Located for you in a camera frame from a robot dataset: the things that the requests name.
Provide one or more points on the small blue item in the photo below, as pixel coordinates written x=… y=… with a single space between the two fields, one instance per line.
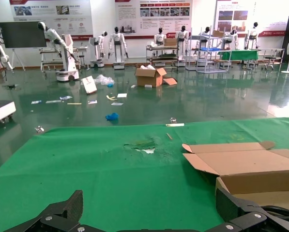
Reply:
x=110 y=84

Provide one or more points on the curved yellow strip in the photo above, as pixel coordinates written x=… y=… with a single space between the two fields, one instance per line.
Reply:
x=109 y=97

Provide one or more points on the metal rack cart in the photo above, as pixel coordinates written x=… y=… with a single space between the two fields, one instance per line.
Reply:
x=162 y=55

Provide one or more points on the white wall info poster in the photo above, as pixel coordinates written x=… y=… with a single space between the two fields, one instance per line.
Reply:
x=129 y=14
x=69 y=14
x=267 y=12

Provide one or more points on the long thin wooden stick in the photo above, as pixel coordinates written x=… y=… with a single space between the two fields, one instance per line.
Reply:
x=169 y=136

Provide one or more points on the grey metal frame rack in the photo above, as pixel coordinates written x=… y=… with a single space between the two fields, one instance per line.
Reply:
x=197 y=67

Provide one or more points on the green table cloth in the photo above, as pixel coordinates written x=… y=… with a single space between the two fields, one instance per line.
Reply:
x=86 y=164

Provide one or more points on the leaning white humanoid robot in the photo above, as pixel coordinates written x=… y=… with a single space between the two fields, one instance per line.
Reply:
x=66 y=55

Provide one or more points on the flat cardboard piece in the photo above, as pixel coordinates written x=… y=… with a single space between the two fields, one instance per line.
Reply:
x=170 y=81

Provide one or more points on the crumpled blue glove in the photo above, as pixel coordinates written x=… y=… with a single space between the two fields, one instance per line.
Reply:
x=112 y=116

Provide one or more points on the black display on stand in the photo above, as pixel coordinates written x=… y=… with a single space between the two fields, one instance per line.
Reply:
x=20 y=33

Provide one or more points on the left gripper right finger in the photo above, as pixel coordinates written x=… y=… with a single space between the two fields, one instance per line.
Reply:
x=241 y=215

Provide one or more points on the white industrial robot arm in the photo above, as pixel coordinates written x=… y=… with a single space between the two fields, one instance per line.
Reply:
x=4 y=56

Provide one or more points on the large open cardboard carton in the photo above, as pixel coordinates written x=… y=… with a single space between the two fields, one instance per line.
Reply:
x=146 y=79

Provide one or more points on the grey metal workbench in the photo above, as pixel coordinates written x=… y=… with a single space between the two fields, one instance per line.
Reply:
x=50 y=50

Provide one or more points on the green covered table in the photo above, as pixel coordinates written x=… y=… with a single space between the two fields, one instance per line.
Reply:
x=241 y=55

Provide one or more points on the black stool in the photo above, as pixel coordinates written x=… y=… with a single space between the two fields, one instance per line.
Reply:
x=81 y=58
x=269 y=58

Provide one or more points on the white paper sheet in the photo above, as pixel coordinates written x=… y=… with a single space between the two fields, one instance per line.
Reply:
x=122 y=95

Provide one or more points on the silver binder clip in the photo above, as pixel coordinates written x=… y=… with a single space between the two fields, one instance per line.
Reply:
x=174 y=124
x=39 y=129

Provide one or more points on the small closed cardboard box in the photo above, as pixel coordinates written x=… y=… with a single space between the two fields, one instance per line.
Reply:
x=218 y=33
x=171 y=42

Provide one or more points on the white and red carton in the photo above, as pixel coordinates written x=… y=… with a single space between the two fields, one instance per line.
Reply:
x=89 y=84

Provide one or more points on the blue plastic tray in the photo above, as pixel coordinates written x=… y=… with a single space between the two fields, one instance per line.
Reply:
x=208 y=49

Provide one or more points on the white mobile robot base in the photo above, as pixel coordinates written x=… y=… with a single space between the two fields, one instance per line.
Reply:
x=1 y=111

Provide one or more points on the grey metal table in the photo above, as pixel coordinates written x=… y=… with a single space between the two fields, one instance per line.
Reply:
x=271 y=50

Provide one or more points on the open brown cardboard box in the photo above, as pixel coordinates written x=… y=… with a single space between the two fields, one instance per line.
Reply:
x=243 y=164

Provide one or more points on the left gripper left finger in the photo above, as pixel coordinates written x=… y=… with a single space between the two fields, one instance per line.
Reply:
x=59 y=215

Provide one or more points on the white humanoid robot black head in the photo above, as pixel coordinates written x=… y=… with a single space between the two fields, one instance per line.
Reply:
x=182 y=36
x=100 y=43
x=232 y=36
x=204 y=36
x=117 y=41
x=252 y=33
x=160 y=38

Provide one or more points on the clear plastic bag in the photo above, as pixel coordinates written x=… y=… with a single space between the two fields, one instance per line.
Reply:
x=103 y=79

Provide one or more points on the dark floor debris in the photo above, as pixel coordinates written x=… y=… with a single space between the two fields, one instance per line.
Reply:
x=13 y=86

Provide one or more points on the small printed paper packet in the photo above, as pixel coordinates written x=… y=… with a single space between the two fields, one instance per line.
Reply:
x=65 y=97
x=92 y=102
x=53 y=101
x=117 y=104
x=36 y=102

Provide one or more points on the straight yellow strip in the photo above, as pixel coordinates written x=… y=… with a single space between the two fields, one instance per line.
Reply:
x=74 y=103

